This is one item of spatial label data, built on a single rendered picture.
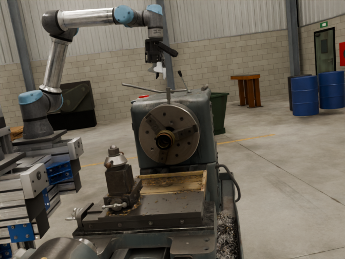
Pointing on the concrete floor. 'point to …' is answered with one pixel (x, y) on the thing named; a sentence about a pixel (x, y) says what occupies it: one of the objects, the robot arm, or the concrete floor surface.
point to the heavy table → (248, 90)
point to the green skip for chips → (218, 111)
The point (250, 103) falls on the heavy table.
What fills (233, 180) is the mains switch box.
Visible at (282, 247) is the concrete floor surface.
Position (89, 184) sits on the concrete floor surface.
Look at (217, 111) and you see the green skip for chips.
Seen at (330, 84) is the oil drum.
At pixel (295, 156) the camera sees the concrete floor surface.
